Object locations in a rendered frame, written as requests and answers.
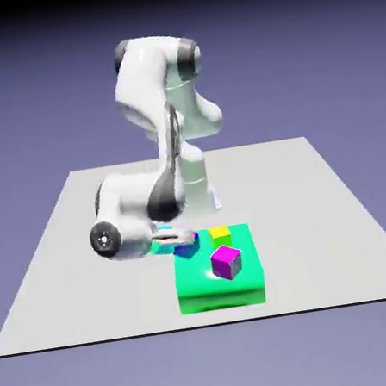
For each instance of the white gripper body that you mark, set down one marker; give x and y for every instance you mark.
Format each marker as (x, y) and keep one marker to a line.
(171, 236)

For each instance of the small blue cube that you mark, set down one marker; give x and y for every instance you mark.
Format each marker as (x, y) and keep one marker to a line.
(187, 250)

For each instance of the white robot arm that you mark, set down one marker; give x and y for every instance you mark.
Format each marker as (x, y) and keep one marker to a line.
(138, 82)

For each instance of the small cyan cube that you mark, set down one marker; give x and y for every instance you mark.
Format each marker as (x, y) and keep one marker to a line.
(161, 248)

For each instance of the small yellow cube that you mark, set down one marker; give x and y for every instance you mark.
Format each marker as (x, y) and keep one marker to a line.
(220, 233)

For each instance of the small magenta cube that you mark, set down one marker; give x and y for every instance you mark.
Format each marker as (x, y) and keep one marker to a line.
(224, 261)

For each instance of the large green box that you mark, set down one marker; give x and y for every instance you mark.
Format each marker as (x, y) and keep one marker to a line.
(196, 283)

